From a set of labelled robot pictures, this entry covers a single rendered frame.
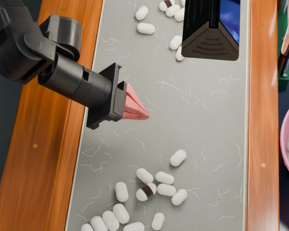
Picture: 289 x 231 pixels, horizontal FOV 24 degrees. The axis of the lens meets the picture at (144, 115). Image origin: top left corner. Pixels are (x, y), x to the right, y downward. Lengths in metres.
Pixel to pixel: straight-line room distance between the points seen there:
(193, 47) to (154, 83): 0.37
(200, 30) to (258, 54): 0.41
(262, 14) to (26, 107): 0.50
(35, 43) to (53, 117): 0.25
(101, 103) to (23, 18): 0.18
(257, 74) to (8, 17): 0.50
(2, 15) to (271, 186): 0.53
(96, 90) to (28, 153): 0.20
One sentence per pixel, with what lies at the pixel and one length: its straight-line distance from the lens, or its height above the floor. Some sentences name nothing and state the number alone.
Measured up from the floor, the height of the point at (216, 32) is 1.10.
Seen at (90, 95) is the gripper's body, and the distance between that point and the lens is 1.06.
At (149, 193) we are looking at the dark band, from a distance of 1.14.
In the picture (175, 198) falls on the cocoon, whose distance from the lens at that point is 1.14.
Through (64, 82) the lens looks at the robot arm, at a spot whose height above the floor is 0.95.
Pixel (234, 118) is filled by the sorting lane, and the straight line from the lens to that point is 1.25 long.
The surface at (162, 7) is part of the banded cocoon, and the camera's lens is 1.37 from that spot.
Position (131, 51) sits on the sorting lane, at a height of 0.74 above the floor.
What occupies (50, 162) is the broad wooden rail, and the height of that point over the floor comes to 0.77.
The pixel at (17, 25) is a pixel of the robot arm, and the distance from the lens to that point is 1.01.
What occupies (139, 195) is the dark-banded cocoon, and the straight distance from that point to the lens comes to 1.14.
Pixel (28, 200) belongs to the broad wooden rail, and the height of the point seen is 0.76.
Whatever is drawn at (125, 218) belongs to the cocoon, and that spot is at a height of 0.76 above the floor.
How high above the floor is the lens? 1.80
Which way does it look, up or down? 59 degrees down
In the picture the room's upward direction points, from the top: straight up
